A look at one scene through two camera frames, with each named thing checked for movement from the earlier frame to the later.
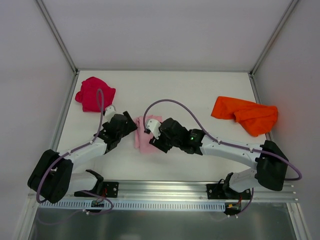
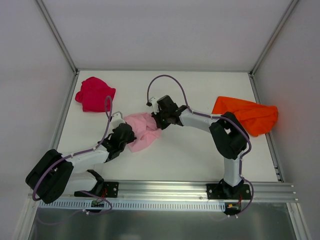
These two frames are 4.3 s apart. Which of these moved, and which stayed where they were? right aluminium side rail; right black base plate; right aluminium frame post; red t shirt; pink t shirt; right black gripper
Moved: pink t shirt; right black gripper
Stayed: right aluminium frame post; right aluminium side rail; red t shirt; right black base plate
